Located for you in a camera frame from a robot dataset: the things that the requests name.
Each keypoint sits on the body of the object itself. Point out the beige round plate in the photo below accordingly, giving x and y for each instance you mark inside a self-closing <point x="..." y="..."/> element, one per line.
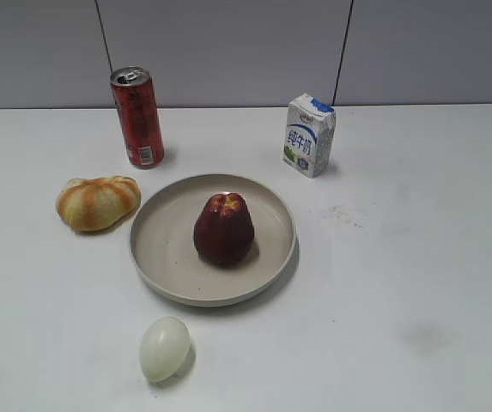
<point x="161" y="243"/>

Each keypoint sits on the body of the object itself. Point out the white egg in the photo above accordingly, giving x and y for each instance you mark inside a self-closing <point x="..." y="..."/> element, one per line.
<point x="163" y="349"/>

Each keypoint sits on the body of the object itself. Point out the white blue milk carton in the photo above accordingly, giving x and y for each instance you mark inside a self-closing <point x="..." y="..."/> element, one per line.
<point x="309" y="133"/>

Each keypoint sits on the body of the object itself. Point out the dark red apple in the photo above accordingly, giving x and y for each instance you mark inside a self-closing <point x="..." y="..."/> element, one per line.
<point x="223" y="233"/>

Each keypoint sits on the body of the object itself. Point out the orange striped bread bun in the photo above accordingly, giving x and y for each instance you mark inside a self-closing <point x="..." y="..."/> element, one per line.
<point x="92" y="205"/>

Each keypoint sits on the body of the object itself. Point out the red soda can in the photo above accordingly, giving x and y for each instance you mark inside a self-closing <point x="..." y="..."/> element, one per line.
<point x="134" y="96"/>

